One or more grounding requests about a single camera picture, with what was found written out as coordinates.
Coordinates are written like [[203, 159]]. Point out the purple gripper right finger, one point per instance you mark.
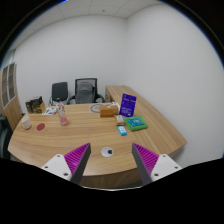
[[152, 166]]

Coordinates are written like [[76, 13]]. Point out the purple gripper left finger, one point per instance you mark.
[[71, 165]]

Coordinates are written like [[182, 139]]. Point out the clear water bottle pink label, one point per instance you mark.
[[61, 113]]

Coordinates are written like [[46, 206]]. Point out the small blue box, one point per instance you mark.
[[122, 130]]

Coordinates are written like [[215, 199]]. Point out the green flat box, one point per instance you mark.
[[135, 123]]

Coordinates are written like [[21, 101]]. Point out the small tan box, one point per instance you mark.
[[119, 120]]

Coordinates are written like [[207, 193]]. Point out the red round coaster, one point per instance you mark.
[[40, 127]]

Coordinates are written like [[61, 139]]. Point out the round grey mat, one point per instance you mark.
[[95, 108]]

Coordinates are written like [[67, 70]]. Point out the white green purple leaflet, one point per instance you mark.
[[49, 111]]

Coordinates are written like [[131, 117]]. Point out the purple standing sign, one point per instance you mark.
[[127, 106]]

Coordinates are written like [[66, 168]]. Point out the large brown coffee box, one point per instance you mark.
[[38, 104]]

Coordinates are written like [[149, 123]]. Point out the white ceramic mug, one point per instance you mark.
[[26, 123]]

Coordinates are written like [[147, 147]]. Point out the grey mesh office chair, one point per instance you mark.
[[86, 91]]

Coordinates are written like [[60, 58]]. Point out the small brown coffee box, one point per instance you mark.
[[29, 106]]

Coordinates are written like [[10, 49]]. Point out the black office chair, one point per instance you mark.
[[59, 91]]

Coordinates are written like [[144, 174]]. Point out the black armchair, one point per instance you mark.
[[5, 136]]

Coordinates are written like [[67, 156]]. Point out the wooden glass-door cabinet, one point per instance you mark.
[[9, 102]]

